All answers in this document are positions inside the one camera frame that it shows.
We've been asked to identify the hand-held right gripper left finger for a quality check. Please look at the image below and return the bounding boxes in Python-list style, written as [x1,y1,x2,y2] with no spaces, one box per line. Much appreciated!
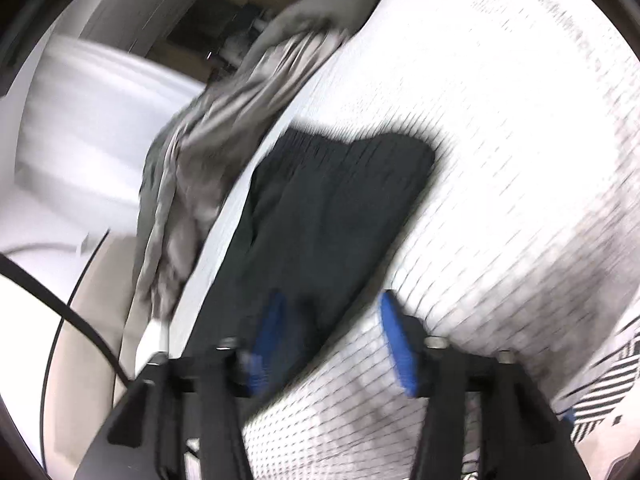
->
[75,290,288,480]

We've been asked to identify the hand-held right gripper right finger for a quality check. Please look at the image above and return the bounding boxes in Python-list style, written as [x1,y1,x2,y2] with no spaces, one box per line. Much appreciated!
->
[379,290,593,480]

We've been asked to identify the black pants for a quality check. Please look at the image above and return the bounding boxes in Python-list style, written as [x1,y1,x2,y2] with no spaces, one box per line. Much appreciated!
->
[185,127,436,401]

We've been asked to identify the white pillow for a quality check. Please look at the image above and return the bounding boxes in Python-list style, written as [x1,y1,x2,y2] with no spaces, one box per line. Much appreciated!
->
[135,320,171,366]

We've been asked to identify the grey blanket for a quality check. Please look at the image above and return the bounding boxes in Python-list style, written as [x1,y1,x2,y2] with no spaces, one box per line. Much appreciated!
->
[132,0,388,321]

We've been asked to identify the black white patterned bed skirt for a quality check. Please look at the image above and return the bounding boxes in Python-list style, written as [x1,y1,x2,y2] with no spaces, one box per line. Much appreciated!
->
[565,317,640,441]

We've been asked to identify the bed with white mesh cover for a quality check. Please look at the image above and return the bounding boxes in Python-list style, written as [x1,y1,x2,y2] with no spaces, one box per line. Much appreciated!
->
[165,0,640,480]

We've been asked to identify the black cable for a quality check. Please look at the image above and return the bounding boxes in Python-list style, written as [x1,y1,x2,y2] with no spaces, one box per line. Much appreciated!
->
[0,254,133,386]

